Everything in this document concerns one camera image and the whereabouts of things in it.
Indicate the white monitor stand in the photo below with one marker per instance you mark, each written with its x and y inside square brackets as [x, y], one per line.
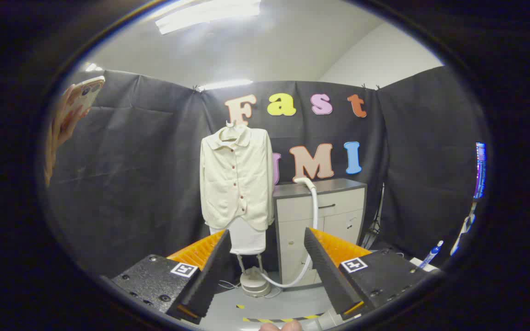
[465, 227]

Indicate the computer monitor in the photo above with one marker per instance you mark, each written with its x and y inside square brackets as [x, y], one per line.
[480, 170]

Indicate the blue pen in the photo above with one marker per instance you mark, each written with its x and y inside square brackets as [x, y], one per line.
[430, 255]

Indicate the white clothes hanger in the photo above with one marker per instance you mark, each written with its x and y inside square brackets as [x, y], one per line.
[231, 124]

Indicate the white cabinet with grey top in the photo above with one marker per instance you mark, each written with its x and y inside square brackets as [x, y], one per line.
[338, 216]

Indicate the yellow black floor tape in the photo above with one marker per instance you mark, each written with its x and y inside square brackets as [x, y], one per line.
[269, 319]

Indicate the cream button-up shirt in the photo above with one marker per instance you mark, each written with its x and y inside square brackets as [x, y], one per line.
[233, 184]

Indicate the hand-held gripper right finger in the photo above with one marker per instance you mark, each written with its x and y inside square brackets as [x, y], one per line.
[327, 271]

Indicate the ceiling light panel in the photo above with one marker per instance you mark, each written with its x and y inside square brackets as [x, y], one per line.
[205, 14]
[93, 67]
[223, 84]

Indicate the dark tripod stand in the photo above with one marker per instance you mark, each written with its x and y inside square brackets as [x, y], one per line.
[375, 227]

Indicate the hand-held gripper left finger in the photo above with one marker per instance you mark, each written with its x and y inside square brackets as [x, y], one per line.
[210, 276]

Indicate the garment steamer base with poles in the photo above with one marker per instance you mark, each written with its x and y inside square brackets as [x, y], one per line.
[253, 282]

